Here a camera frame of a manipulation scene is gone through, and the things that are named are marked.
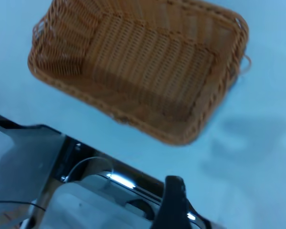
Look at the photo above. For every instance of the orange woven wicker basket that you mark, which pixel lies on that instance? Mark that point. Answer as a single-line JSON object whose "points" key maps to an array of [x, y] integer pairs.
{"points": [[145, 71]]}

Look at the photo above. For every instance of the glossy black table edge rail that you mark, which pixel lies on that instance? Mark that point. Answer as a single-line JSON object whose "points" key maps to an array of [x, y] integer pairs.
{"points": [[85, 152]]}

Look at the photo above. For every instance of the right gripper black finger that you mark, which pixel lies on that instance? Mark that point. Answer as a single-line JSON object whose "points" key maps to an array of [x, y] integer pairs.
{"points": [[175, 205]]}

